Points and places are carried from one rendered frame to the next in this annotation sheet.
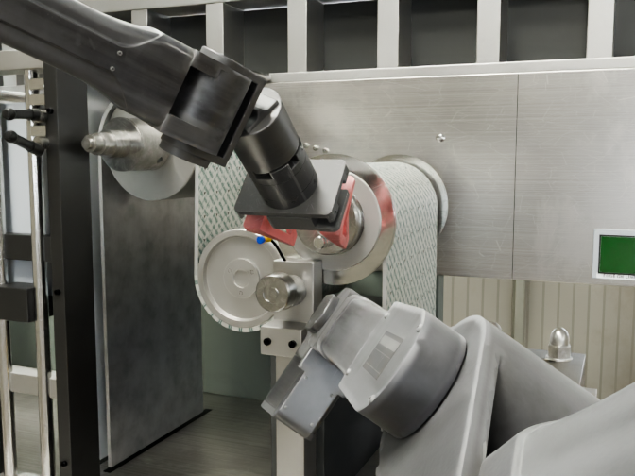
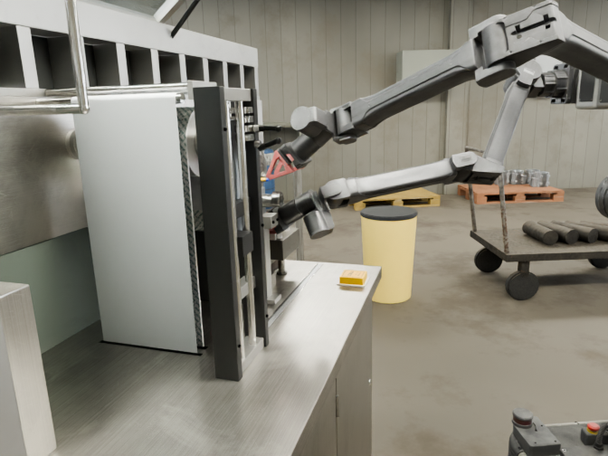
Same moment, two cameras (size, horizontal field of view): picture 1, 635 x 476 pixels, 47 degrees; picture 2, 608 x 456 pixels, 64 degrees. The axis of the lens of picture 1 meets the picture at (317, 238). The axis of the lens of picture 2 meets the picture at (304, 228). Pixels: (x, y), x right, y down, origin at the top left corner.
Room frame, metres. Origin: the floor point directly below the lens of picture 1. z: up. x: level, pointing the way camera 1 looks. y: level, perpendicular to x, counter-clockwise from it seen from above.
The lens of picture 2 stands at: (0.81, 1.27, 1.40)
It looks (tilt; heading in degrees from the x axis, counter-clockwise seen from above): 14 degrees down; 265
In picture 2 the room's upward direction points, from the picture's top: 2 degrees counter-clockwise
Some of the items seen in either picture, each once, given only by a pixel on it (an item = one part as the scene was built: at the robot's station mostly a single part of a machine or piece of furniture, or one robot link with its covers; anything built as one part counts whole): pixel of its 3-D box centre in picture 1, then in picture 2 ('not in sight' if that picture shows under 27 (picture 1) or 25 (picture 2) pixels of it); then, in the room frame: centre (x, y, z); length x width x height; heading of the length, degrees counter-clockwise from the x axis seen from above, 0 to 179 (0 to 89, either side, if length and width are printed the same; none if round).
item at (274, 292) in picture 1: (276, 292); (277, 199); (0.76, 0.04, 1.18); 0.04 x 0.02 x 0.04; 67
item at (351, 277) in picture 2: not in sight; (353, 277); (0.55, -0.08, 0.91); 0.07 x 0.07 x 0.02; 67
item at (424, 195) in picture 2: not in sight; (389, 191); (-1.09, -5.72, 0.18); 1.26 x 0.90 x 0.35; 179
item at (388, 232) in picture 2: not in sight; (388, 253); (-0.12, -2.16, 0.33); 0.41 x 0.41 x 0.65
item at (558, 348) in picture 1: (559, 343); not in sight; (1.03, -0.35, 1.05); 0.04 x 0.04 x 0.04
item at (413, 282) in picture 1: (411, 329); not in sight; (0.91, -0.12, 1.10); 0.23 x 0.01 x 0.18; 157
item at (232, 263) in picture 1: (284, 263); not in sight; (0.98, 0.04, 1.18); 0.26 x 0.12 x 0.12; 157
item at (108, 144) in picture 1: (103, 144); not in sight; (0.84, 0.24, 1.34); 0.06 x 0.03 x 0.03; 157
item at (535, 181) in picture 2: not in sight; (508, 185); (-2.89, -5.69, 0.19); 1.29 x 0.90 x 0.37; 179
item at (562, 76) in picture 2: not in sight; (551, 84); (-0.10, -0.22, 1.45); 0.09 x 0.08 x 0.12; 89
